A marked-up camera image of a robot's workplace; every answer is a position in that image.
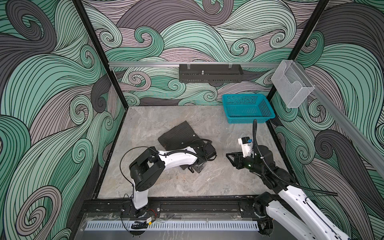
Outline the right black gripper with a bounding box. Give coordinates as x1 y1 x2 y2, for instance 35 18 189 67
226 150 267 177

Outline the dark pinstriped long sleeve shirt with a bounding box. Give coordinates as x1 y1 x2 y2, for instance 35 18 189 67
158 121 199 151

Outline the teal plastic basket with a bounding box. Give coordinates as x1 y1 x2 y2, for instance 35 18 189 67
222 94 276 124

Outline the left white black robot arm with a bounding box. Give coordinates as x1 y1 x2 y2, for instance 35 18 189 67
119 138 217 211

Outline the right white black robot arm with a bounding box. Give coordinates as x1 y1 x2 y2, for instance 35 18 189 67
226 120 350 240

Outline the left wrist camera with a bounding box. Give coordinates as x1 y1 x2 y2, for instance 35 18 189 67
202 143 217 161

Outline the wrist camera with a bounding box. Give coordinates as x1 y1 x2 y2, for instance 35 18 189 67
202 143 217 161
238 137 254 158

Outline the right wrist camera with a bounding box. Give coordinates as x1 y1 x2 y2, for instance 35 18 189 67
238 137 254 158

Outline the black perforated wall tray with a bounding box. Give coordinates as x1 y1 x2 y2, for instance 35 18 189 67
179 64 244 84

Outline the clear plastic wall bin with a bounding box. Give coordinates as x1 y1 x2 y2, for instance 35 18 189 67
271 60 315 109

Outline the aluminium right wall rail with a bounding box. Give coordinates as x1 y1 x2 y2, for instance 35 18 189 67
293 61 384 177

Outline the aluminium wall rail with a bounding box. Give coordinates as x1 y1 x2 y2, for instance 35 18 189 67
293 61 384 177
108 61 281 69

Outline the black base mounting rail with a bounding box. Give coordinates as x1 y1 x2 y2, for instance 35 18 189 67
80 195 265 219

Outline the aluminium back wall rail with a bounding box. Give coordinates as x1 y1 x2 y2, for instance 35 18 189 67
108 61 281 69

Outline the white slotted cable duct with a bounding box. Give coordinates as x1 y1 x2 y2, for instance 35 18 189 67
85 220 259 232

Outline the right black frame post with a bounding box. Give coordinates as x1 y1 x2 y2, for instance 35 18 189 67
262 0 330 109

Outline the black frame post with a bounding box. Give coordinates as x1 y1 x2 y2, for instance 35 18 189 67
262 0 330 109
73 0 129 111

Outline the left black frame post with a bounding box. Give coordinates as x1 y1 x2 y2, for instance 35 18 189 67
73 0 129 111

